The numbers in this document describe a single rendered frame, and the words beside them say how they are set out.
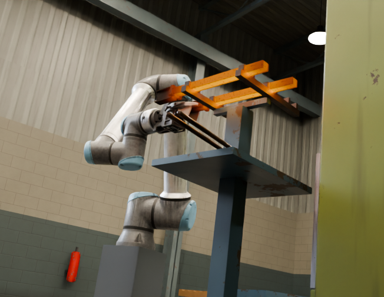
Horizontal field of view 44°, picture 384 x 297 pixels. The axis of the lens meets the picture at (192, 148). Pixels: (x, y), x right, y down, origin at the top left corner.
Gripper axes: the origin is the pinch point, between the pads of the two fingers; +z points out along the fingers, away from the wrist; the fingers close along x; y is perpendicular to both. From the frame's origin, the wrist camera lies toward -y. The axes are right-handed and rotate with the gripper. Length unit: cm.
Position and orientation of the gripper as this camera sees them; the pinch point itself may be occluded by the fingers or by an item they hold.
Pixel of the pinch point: (199, 104)
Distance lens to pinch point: 164.1
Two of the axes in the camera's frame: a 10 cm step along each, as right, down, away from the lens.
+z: 7.4, -1.2, -6.6
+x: -6.6, -3.2, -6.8
